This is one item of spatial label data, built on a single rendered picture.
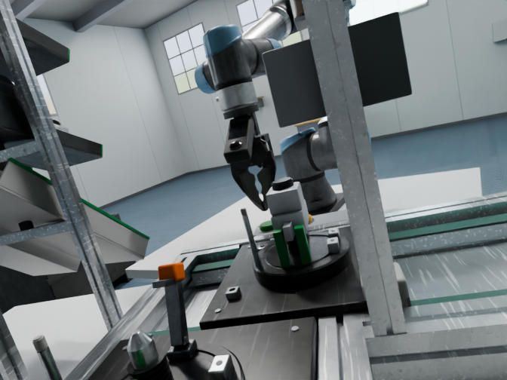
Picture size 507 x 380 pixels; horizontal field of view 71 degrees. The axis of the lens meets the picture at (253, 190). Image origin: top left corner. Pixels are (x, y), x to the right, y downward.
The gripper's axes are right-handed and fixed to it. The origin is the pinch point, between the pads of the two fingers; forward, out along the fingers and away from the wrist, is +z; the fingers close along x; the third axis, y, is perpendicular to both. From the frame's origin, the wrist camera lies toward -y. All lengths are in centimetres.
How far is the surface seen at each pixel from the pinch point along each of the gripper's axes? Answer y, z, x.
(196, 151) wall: 978, 33, 391
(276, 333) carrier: -37.2, 4.0, -6.7
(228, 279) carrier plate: -22.8, 4.0, 2.6
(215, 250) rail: -7.2, 5.0, 9.9
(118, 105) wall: 827, -145, 511
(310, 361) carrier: -41.8, 4.1, -10.3
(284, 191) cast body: -23.8, -7.3, -8.9
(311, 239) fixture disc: -17.9, 2.1, -10.2
